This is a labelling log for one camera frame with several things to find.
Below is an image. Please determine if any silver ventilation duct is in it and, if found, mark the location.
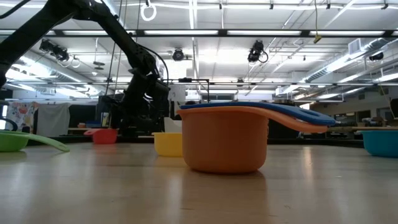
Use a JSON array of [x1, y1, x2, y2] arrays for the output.
[[304, 37, 398, 83], [0, 37, 103, 96]]

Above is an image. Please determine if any black aluminium table frame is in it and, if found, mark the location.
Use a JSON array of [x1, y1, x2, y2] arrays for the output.
[[0, 134, 398, 149]]

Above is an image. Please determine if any yellow measuring cup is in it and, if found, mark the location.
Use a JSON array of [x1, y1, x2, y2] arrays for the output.
[[152, 132, 184, 157]]

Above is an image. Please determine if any floral print cloth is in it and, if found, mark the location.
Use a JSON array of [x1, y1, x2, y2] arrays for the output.
[[6, 101, 40, 131]]

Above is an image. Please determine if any black cabinet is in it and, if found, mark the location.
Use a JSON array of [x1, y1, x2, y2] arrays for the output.
[[267, 123, 301, 140]]

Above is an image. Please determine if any black metal frame stand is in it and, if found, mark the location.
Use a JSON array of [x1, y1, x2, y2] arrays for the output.
[[169, 77, 210, 102]]

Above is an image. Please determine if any white plastic basket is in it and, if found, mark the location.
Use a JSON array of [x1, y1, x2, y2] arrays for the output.
[[164, 117, 183, 134]]

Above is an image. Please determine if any black overhead camera with cable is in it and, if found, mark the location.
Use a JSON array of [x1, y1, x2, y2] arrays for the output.
[[247, 39, 269, 64]]

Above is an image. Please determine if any black ceiling lamp pair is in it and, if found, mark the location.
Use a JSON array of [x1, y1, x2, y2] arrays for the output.
[[39, 39, 71, 63]]

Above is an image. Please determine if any wooden workbench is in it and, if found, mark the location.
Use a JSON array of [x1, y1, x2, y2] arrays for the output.
[[328, 125, 398, 132]]

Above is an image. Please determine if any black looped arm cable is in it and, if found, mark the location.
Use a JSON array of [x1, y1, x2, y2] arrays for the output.
[[0, 116, 19, 132]]

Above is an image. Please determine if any round black ceiling lamp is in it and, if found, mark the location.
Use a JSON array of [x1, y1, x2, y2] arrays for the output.
[[172, 48, 185, 62]]

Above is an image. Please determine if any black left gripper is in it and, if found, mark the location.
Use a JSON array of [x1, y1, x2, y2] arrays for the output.
[[121, 70, 170, 133]]

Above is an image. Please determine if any teal measuring cup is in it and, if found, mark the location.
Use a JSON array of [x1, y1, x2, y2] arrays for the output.
[[360, 129, 398, 158]]

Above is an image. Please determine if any thin black crossbeam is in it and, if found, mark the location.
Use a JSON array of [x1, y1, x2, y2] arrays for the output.
[[0, 81, 398, 86]]

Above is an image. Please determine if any green measuring cup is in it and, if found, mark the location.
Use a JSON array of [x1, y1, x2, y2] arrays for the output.
[[0, 130, 70, 153]]

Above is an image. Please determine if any black overhead crossbeam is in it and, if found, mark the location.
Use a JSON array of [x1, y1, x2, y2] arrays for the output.
[[0, 29, 398, 39]]

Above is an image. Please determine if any white hanging ring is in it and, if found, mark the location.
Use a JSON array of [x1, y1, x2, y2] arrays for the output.
[[139, 1, 158, 22]]

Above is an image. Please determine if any orange measuring cup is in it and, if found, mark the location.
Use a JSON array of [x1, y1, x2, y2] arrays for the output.
[[177, 105, 329, 174]]

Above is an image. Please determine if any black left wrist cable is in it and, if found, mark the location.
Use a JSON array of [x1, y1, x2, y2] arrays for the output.
[[136, 44, 170, 86]]

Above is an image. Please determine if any yellow hanging cord plug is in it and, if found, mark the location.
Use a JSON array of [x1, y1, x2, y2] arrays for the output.
[[313, 0, 323, 44]]

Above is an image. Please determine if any white vent grille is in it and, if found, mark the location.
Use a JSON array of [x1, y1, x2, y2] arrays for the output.
[[348, 38, 362, 55]]

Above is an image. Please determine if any black partition panel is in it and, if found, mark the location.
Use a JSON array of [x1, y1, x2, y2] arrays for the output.
[[98, 92, 133, 136]]

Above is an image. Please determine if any white cylindrical tank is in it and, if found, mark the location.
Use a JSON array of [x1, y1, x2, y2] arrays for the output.
[[169, 84, 187, 102]]

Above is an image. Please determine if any grey hanging cloth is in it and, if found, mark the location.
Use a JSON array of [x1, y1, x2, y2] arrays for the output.
[[36, 103, 72, 138]]

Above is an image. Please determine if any red measuring cup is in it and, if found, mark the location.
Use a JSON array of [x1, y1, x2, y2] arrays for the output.
[[179, 101, 336, 127], [83, 128, 119, 144]]

